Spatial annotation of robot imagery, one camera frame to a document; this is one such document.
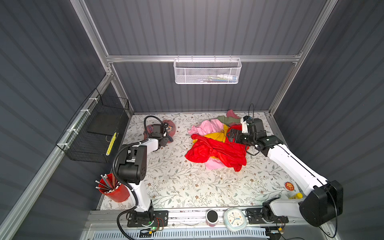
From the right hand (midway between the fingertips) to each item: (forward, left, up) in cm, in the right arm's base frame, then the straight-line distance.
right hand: (235, 136), depth 82 cm
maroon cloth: (+34, -5, -17) cm, 38 cm away
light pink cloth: (+16, +16, -12) cm, 26 cm away
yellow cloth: (+8, +6, -12) cm, 15 cm away
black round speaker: (-37, +14, -14) cm, 42 cm away
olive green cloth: (+27, -3, -18) cm, 33 cm away
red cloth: (-1, +17, -12) cm, 21 cm away
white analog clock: (-38, +3, -16) cm, 41 cm away
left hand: (+10, +48, -14) cm, 51 cm away
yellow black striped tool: (-11, +61, +10) cm, 63 cm away
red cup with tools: (-28, +60, -2) cm, 66 cm away
